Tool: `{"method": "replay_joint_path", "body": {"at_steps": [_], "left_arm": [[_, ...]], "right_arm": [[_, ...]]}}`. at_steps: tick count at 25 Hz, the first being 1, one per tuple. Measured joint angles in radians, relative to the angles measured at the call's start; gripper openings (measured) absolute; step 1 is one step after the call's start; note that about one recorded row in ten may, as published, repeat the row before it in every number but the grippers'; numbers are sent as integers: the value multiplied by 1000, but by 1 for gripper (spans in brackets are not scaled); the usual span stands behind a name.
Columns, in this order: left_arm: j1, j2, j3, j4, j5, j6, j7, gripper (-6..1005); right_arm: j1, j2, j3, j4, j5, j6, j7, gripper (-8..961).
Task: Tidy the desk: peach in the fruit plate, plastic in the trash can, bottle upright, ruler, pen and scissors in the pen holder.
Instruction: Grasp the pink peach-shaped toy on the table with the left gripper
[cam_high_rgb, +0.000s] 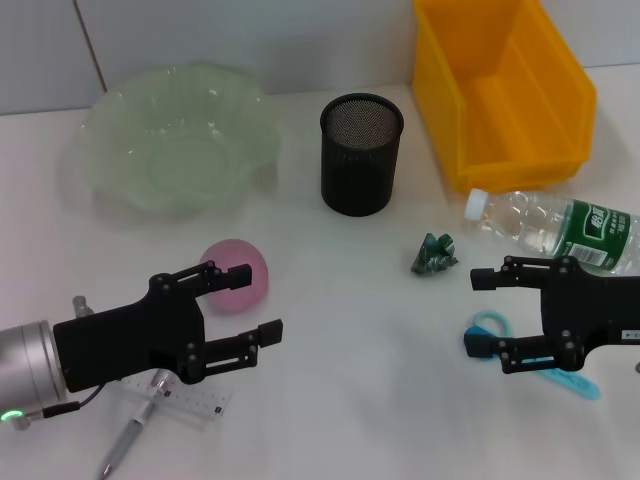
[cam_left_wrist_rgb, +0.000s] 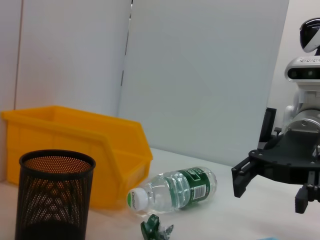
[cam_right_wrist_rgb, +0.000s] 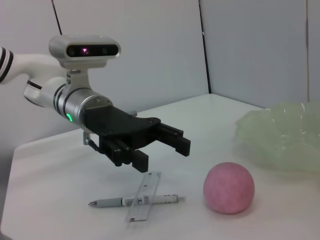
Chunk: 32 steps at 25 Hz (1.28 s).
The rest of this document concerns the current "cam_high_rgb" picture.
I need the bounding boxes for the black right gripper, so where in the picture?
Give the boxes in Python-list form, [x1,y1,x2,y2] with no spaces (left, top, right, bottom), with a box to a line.
[463,254,640,376]

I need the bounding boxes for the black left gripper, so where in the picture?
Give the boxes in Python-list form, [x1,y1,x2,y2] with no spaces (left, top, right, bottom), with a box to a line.
[52,259,286,395]

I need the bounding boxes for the pink peach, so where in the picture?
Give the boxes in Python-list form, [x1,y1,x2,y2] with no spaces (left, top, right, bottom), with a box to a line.
[198,238,271,315]

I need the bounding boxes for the blue scissors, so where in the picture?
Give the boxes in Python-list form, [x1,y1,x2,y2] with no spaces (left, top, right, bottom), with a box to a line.
[462,309,603,402]

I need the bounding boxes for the clear water bottle green label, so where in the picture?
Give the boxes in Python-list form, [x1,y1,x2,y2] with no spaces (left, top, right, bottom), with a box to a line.
[463,188,640,279]

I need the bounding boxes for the green plastic wrapper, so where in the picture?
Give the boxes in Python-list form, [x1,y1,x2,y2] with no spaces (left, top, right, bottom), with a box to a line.
[409,231,460,276]

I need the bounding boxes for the transparent plastic ruler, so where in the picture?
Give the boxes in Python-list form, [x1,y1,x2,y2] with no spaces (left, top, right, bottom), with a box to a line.
[107,372,235,431]

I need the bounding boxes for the silver pen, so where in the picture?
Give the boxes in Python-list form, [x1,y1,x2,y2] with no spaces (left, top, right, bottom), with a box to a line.
[97,369,174,480]

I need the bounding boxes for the black mesh pen holder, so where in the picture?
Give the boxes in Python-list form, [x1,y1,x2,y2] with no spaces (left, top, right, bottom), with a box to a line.
[318,92,405,218]

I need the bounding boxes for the green glass fruit bowl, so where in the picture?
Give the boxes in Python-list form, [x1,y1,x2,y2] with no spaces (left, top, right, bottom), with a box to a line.
[62,62,284,226]

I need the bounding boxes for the yellow plastic bin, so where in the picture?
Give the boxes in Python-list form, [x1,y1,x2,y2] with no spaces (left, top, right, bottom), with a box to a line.
[412,0,599,195]

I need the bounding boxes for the left gripper cable with plugs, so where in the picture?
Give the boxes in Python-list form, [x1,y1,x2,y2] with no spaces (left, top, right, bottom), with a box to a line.
[42,295,109,419]

